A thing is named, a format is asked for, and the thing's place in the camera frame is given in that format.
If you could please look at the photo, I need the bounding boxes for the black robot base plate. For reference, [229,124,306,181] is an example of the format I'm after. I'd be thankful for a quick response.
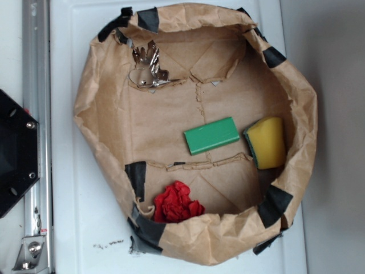
[1,91,39,217]

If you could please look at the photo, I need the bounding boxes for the yellow green sponge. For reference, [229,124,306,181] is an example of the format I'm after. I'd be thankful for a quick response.
[244,116,286,170]

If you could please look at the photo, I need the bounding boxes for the silver keys bunch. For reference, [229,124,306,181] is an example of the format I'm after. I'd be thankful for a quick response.
[129,41,179,88]

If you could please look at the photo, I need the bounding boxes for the silver corner bracket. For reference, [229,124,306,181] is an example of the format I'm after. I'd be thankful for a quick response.
[11,236,48,273]

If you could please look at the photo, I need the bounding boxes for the aluminium extrusion rail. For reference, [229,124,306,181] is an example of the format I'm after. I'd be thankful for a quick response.
[22,1,55,273]

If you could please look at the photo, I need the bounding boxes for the green rectangular block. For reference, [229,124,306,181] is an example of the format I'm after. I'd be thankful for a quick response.
[184,117,240,156]

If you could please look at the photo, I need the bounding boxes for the red crumpled cloth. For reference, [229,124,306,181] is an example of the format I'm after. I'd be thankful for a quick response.
[153,180,205,223]

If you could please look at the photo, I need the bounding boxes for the brown paper bag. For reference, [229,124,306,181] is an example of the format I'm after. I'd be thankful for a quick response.
[74,3,318,265]

